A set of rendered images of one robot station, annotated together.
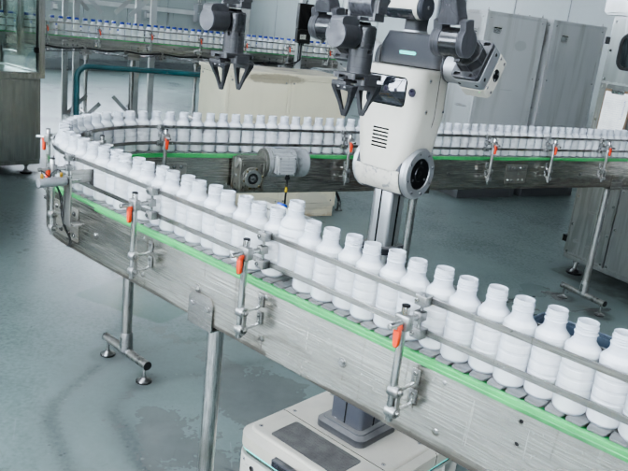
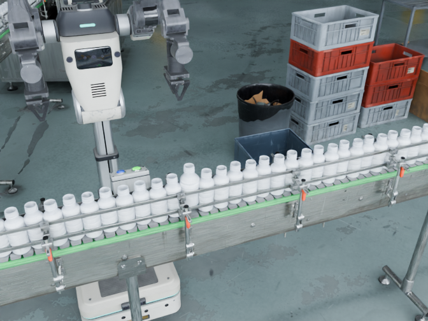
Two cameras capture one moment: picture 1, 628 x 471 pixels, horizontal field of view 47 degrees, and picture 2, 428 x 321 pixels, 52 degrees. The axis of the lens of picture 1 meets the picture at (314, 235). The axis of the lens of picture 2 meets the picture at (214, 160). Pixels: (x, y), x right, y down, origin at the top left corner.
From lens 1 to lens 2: 1.54 m
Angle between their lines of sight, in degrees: 58
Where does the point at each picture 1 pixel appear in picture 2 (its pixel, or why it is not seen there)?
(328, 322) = (241, 213)
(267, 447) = (109, 304)
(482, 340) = (320, 172)
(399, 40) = (76, 18)
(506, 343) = (333, 167)
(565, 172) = not seen: hidden behind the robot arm
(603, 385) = (368, 159)
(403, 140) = (117, 86)
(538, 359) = (344, 165)
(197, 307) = (128, 267)
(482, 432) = (329, 205)
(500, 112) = not seen: outside the picture
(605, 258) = not seen: hidden behind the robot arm
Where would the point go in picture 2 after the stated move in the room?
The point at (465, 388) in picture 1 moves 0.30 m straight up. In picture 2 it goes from (321, 194) to (332, 128)
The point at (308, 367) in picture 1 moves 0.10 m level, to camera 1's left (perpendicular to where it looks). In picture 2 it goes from (230, 241) to (218, 257)
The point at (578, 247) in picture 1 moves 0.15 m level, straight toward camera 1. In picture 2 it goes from (11, 72) to (16, 76)
